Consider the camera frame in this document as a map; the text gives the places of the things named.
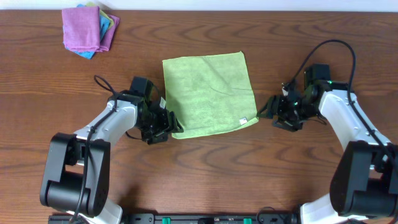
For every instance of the folded blue cloth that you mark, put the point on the folded blue cloth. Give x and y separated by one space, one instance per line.
105 26

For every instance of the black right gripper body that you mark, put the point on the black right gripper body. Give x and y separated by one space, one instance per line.
295 110

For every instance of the green microfiber cloth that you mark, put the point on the green microfiber cloth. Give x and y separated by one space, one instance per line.
209 94

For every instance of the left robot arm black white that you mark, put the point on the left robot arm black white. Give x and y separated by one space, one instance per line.
77 170

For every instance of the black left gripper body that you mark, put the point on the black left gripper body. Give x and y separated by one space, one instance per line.
155 123

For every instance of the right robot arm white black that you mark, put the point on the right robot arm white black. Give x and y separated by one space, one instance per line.
364 185

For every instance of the folded purple cloth underneath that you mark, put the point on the folded purple cloth underneath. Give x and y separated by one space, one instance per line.
106 41

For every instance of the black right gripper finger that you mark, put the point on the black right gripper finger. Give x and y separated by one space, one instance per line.
283 124
269 110

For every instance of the folded yellow-green cloth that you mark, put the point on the folded yellow-green cloth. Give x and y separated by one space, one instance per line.
102 13

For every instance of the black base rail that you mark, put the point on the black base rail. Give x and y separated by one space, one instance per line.
265 218

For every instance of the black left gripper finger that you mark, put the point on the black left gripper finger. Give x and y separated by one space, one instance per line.
174 125
157 138

